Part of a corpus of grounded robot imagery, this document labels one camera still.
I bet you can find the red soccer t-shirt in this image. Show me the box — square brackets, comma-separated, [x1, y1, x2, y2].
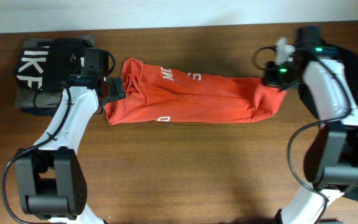
[104, 58, 287, 125]

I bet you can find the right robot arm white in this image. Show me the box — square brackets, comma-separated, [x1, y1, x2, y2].
[262, 26, 358, 223]

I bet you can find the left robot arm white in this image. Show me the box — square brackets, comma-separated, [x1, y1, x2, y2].
[6, 48, 126, 223]

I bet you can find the folded black Nike t-shirt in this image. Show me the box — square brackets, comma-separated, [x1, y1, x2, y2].
[14, 38, 91, 92]

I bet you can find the folded navy t-shirt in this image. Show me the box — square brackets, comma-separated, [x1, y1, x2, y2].
[21, 107, 57, 116]

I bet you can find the folded grey t-shirt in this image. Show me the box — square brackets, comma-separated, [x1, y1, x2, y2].
[14, 34, 95, 108]

